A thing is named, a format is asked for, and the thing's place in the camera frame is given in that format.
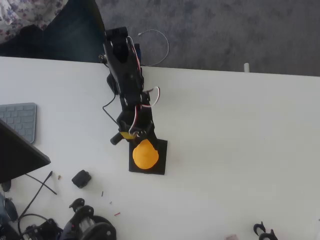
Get thin black cable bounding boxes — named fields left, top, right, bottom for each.
left=24, top=173, right=58, bottom=196

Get black camera with yellow tape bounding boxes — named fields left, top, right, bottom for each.
left=110, top=129, right=138, bottom=146

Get black cube camera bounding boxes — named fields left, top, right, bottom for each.
left=71, top=169, right=92, bottom=190

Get thin white cable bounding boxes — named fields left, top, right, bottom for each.
left=137, top=29, right=170, bottom=67

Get dark blue trousers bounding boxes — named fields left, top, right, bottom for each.
left=0, top=0, right=107, bottom=63

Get grey keyboard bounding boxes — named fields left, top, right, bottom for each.
left=0, top=102, right=38, bottom=144

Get floral white shirt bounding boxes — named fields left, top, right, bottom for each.
left=0, top=0, right=69, bottom=45

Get dark round object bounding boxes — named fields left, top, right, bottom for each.
left=1, top=180, right=13, bottom=193

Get yellow rubber duck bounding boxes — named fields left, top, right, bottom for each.
left=132, top=139, right=160, bottom=171

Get black laptop lid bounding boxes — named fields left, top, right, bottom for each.
left=0, top=118, right=52, bottom=185

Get black cardboard square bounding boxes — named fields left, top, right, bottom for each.
left=128, top=137, right=168, bottom=176

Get black cable with thick tip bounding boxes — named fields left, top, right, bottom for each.
left=17, top=170, right=54, bottom=222

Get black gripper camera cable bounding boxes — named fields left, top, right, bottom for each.
left=102, top=93, right=121, bottom=126

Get black cable loop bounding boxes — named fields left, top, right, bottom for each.
left=16, top=213, right=50, bottom=236

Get black plastic clamp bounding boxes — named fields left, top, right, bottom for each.
left=252, top=221, right=279, bottom=240

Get black device with wires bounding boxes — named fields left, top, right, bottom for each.
left=19, top=218, right=64, bottom=240

